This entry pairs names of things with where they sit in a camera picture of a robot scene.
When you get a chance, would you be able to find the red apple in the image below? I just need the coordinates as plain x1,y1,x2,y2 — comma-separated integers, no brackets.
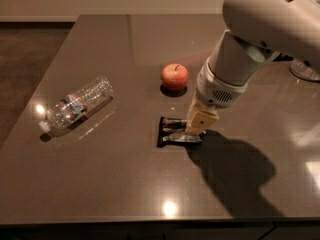
161,64,189,91

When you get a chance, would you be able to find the black rxbar chocolate wrapper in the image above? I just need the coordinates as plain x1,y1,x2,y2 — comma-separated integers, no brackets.
157,117,202,148

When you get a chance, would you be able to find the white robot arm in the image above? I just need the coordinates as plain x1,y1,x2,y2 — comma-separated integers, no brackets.
186,0,320,135

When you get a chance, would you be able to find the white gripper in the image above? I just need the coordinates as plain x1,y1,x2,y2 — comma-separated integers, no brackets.
186,60,247,135

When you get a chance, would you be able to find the clear plastic water bottle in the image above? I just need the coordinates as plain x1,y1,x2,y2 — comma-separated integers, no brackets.
39,76,114,133

